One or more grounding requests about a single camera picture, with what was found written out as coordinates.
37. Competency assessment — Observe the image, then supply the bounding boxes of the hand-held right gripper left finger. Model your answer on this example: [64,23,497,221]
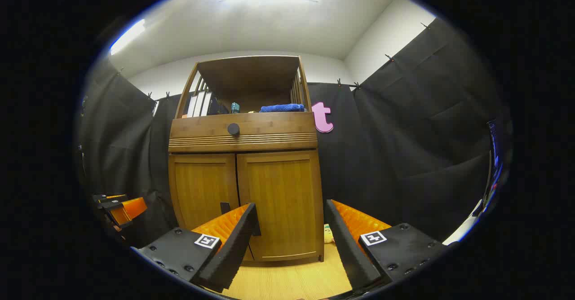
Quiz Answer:
[130,203,258,294]

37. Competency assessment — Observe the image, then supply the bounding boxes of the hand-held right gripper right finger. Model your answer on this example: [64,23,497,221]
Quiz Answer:
[324,199,459,294]

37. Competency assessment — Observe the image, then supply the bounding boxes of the wooden cabinet door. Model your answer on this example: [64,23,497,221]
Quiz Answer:
[237,150,325,262]
[169,153,241,233]

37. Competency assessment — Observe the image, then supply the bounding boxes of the wooden double-door shoe cabinet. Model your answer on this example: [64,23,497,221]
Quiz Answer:
[168,55,325,262]

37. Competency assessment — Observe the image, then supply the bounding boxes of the wooden cabinet drawer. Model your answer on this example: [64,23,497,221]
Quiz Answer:
[169,112,318,153]

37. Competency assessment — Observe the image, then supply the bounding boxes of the black backdrop cloth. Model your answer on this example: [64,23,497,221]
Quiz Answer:
[76,17,513,247]

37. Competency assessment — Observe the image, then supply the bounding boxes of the folded blue towel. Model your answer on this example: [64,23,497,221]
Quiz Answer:
[260,104,305,113]

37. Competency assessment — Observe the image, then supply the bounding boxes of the narrow ceiling strip light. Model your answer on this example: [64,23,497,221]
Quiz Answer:
[110,19,146,56]

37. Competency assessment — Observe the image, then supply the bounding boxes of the computer monitor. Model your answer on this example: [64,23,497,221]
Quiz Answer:
[482,119,504,212]

